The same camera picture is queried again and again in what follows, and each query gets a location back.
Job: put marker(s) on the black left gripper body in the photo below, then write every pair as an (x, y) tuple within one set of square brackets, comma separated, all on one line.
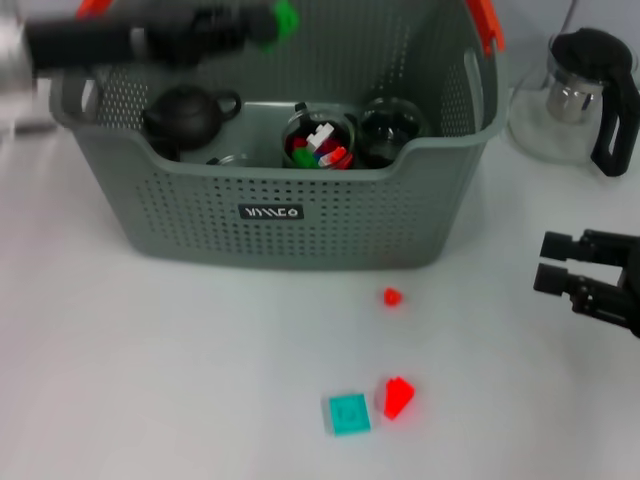
[(115, 40)]

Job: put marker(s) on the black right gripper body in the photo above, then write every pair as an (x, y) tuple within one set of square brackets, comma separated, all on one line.
[(631, 282)]

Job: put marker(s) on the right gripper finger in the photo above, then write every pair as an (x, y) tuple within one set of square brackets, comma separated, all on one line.
[(559, 246), (552, 279)]

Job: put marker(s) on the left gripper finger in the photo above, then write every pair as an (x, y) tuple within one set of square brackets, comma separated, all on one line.
[(240, 15), (240, 37)]

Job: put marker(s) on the green notched brick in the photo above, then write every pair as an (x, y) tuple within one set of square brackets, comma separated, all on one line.
[(286, 17)]

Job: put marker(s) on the glass teacup black insert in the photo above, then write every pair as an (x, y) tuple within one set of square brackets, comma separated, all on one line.
[(390, 130), (295, 127), (240, 162)]

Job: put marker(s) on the dark red arch brick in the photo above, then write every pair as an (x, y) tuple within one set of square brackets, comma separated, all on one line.
[(295, 145)]

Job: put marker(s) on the white plate brick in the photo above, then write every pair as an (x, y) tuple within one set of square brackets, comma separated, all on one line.
[(319, 136)]

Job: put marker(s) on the green long brick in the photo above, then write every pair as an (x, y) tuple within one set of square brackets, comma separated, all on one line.
[(303, 160)]

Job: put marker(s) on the small orange-red stud brick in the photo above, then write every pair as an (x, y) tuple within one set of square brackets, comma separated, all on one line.
[(336, 154)]

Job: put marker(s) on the orange-red slope brick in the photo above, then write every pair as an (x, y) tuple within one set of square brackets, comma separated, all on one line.
[(398, 397)]

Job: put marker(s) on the teal square plate brick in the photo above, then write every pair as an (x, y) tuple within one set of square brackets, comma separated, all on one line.
[(349, 414)]

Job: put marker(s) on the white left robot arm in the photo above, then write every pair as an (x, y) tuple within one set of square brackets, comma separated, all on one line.
[(12, 65)]

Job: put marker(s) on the grey perforated storage bin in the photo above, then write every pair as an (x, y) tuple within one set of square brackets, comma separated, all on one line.
[(300, 235)]

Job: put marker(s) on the black clay teapot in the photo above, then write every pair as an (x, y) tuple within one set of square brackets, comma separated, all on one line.
[(185, 117)]

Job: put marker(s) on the small black clay cup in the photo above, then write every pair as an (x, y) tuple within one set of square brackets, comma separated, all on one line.
[(165, 150)]

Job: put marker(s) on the glass teapot black lid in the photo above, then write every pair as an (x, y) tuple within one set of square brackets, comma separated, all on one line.
[(570, 100)]

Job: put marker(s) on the small orange-red rounded brick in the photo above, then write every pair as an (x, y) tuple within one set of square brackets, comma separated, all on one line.
[(392, 297)]

